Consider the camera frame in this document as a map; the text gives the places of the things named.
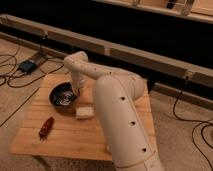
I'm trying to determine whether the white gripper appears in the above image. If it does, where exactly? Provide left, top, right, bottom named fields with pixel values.
left=70, top=72, right=85, bottom=97

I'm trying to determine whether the long wooden beam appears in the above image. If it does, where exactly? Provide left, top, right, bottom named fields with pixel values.
left=0, top=14, right=213, bottom=88

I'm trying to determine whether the black cable on left floor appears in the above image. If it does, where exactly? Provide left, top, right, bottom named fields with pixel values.
left=0, top=44, right=73, bottom=128

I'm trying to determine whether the blue power adapter box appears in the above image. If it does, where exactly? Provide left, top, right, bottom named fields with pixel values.
left=18, top=60, right=36, bottom=74

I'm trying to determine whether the black cable on right floor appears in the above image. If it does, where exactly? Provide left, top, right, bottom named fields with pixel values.
left=172, top=75, right=213, bottom=163

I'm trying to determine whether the black cable on floor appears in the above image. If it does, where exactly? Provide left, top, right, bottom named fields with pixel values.
left=0, top=44, right=73, bottom=128
left=172, top=75, right=213, bottom=163

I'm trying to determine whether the white sponge block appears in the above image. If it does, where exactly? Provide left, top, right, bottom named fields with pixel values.
left=76, top=107, right=94, bottom=119

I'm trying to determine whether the dark ceramic bowl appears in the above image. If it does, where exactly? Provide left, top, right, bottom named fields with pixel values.
left=49, top=82, right=78, bottom=107

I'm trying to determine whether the wooden table board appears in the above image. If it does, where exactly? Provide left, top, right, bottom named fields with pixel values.
left=11, top=74, right=157, bottom=161

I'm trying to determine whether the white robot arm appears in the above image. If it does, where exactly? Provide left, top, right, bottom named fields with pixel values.
left=64, top=51, right=164, bottom=171

